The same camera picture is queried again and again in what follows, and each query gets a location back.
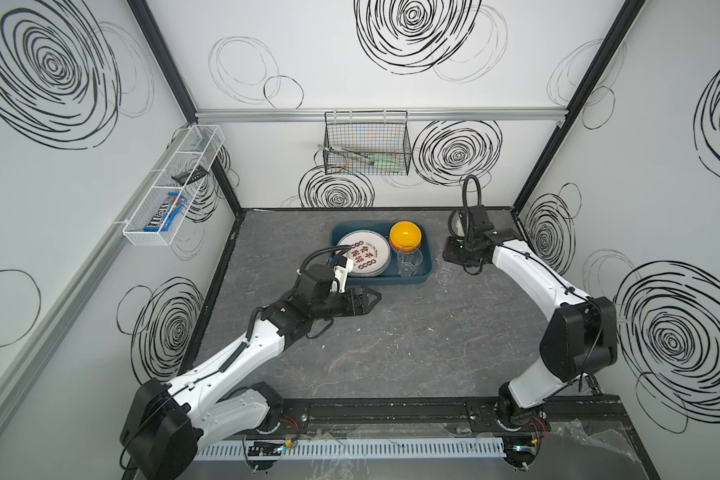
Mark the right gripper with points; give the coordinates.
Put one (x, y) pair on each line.
(459, 254)

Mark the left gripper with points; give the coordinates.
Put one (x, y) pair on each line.
(348, 303)

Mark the yellow bowl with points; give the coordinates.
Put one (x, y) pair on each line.
(405, 233)

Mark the orange bowl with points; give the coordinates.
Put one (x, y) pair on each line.
(405, 248)

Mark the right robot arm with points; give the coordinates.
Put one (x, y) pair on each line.
(581, 334)

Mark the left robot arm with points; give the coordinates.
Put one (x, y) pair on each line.
(169, 422)

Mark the teal plastic bin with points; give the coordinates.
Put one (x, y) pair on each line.
(389, 276)

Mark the green item in basket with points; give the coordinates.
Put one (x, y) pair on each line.
(388, 163)

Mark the metal tongs in basket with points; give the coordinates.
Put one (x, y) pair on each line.
(348, 154)

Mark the black remote on shelf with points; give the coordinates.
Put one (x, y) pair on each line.
(190, 176)

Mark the blue candy packet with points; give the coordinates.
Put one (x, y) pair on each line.
(170, 207)

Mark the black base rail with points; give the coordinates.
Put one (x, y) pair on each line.
(479, 414)

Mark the black wire wall basket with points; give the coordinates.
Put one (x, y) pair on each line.
(369, 137)

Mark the white slotted cable duct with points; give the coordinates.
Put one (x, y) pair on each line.
(327, 449)

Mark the white wire wall shelf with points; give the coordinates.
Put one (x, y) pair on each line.
(193, 145)

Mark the black corner frame post right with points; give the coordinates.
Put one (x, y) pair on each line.
(614, 38)

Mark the black corner frame post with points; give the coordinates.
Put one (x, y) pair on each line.
(160, 51)
(614, 38)

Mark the black corner frame post left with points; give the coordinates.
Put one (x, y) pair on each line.
(160, 51)

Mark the left wall aluminium rail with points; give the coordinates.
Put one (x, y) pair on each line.
(52, 324)

